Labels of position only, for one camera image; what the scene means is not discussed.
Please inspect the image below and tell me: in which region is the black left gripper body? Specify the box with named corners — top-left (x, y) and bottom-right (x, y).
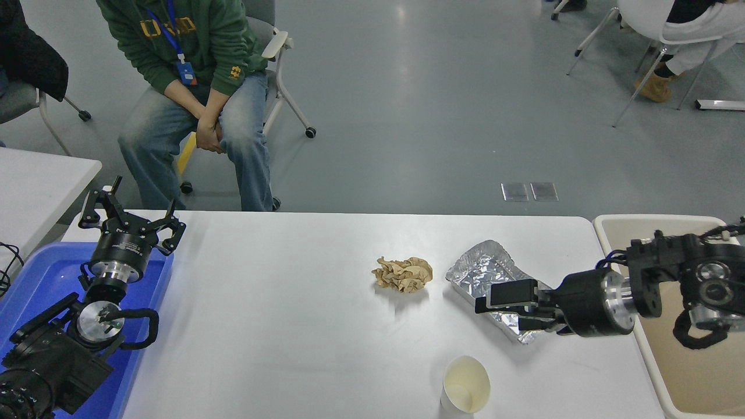
top-left (90, 226), bottom-right (159, 274)

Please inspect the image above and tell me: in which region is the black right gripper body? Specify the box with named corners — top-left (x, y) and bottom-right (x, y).
top-left (551, 269), bottom-right (613, 338)

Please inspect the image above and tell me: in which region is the foil tray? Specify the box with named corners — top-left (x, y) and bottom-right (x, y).
top-left (446, 240), bottom-right (568, 345)

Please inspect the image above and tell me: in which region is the white paper cup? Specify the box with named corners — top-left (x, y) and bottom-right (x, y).
top-left (440, 356), bottom-right (491, 415)

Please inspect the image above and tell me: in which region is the blue badge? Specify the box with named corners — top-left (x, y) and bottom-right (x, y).
top-left (146, 0), bottom-right (197, 86)

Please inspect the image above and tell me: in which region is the person's right hand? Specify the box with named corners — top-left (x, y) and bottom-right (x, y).
top-left (196, 113), bottom-right (225, 154)

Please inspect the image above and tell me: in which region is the white side table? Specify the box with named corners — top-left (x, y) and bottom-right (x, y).
top-left (0, 147), bottom-right (102, 274)

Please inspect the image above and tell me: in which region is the blue plastic tray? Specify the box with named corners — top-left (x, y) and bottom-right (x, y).
top-left (0, 242), bottom-right (175, 419)

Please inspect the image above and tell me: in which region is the crumpled tan paper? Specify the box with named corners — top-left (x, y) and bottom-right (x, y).
top-left (372, 257), bottom-right (434, 294)

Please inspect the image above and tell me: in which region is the large beige plastic bin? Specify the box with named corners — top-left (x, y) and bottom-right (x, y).
top-left (593, 214), bottom-right (745, 419)

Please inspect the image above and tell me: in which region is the grey wheeled office chair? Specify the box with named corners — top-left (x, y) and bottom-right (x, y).
top-left (178, 0), bottom-right (318, 210)
top-left (0, 80), bottom-right (92, 158)

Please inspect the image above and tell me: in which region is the white metal bar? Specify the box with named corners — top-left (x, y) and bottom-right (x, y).
top-left (694, 98), bottom-right (745, 111)

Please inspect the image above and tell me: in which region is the white chair with metal legs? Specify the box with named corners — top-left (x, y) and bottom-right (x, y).
top-left (566, 0), bottom-right (725, 127)

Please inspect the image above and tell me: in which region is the black cable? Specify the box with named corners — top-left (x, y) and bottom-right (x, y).
top-left (0, 242), bottom-right (25, 297)

